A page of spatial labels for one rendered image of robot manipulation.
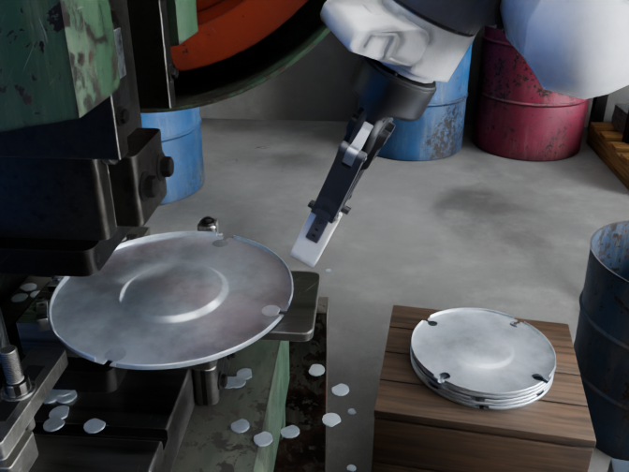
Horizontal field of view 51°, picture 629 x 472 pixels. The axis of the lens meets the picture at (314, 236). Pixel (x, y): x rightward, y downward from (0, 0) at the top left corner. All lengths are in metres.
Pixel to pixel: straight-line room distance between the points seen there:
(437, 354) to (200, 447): 0.70
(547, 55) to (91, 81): 0.35
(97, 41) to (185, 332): 0.33
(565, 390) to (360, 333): 0.85
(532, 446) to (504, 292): 1.13
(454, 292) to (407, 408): 1.09
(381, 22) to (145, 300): 0.43
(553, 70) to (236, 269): 0.49
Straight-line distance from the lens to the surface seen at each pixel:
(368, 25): 0.56
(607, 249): 1.87
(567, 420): 1.36
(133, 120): 0.80
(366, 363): 1.98
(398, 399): 1.33
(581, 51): 0.52
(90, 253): 0.72
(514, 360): 1.41
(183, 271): 0.85
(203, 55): 1.06
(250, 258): 0.88
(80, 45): 0.56
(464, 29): 0.58
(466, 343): 1.42
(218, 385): 0.84
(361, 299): 2.27
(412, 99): 0.60
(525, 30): 0.54
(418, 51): 0.58
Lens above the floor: 1.21
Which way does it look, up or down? 27 degrees down
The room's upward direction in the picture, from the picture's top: straight up
